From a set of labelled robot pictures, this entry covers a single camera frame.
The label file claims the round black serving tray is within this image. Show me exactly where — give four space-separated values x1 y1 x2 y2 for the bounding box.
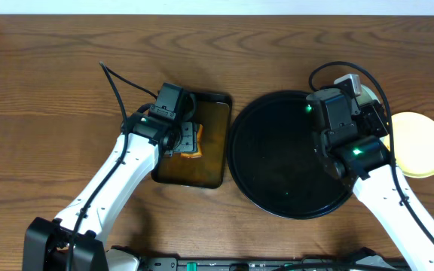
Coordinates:
227 90 351 220

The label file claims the black rectangular water tray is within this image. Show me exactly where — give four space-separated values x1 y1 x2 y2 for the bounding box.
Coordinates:
151 93 232 189

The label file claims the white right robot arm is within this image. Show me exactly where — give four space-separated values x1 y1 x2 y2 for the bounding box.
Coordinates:
313 100 434 270

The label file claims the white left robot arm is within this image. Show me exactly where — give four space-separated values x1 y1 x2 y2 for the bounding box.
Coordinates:
23 112 203 270

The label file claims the light blue plate top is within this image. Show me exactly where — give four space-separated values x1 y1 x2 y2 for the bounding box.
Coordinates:
356 84 380 105

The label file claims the orange green scrub sponge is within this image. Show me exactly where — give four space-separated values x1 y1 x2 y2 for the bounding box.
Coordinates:
191 124 203 158

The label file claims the yellow plate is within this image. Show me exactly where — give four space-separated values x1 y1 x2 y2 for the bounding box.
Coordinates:
392 111 434 178

